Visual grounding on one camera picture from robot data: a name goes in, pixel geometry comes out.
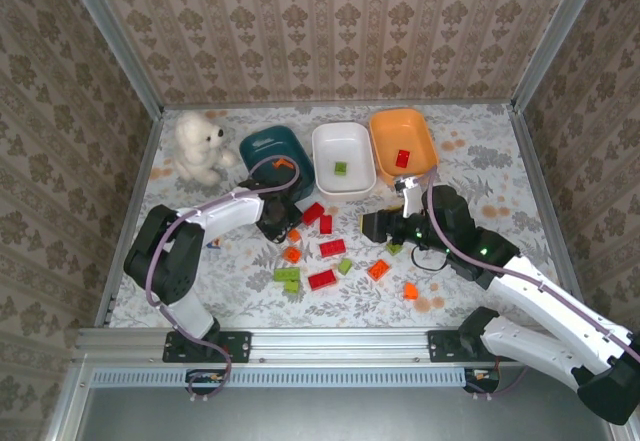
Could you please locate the green square lego brick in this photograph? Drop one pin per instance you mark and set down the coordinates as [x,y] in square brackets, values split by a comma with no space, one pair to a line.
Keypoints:
[292,287]
[345,266]
[394,249]
[341,168]

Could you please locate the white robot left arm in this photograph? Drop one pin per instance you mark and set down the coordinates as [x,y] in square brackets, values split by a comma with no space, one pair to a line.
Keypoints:
[185,306]

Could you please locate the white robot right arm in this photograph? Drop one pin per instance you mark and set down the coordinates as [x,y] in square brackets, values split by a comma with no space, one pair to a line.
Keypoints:
[545,311]

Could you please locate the small orange lego brick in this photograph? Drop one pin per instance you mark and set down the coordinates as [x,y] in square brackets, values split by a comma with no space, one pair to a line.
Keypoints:
[294,235]

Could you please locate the red lego brick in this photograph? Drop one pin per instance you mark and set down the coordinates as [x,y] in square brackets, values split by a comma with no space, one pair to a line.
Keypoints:
[322,279]
[402,159]
[332,248]
[325,224]
[313,213]

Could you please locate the long green lego brick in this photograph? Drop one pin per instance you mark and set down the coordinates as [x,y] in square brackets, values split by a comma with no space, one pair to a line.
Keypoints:
[286,274]

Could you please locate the small blue red sticker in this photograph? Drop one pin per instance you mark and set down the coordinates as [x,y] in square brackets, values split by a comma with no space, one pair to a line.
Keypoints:
[215,244]

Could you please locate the teal plastic container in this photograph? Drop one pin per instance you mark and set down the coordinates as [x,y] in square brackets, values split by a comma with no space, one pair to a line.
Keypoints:
[270,148]

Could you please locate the orange sloped lego brick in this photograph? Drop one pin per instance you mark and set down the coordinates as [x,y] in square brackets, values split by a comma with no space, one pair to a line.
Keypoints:
[410,291]

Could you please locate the white plastic container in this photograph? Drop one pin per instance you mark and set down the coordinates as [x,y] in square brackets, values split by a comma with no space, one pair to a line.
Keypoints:
[345,151]

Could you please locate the floral patterned table cover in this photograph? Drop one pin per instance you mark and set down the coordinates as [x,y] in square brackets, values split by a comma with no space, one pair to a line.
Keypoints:
[240,306]

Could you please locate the orange plastic container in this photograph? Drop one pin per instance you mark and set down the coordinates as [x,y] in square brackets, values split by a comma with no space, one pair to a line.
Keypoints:
[390,136]

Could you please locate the white teddy bear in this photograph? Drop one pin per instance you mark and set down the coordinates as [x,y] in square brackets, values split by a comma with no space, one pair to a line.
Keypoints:
[200,148]

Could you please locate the aluminium side rail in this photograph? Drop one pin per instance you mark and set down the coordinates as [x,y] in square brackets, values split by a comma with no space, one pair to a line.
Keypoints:
[127,221]
[545,201]

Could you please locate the aluminium mounting rail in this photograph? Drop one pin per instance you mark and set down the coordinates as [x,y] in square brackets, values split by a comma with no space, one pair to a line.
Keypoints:
[325,345]

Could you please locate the aluminium frame post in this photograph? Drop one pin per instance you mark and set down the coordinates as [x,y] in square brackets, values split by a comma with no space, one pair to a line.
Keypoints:
[112,36]
[557,36]

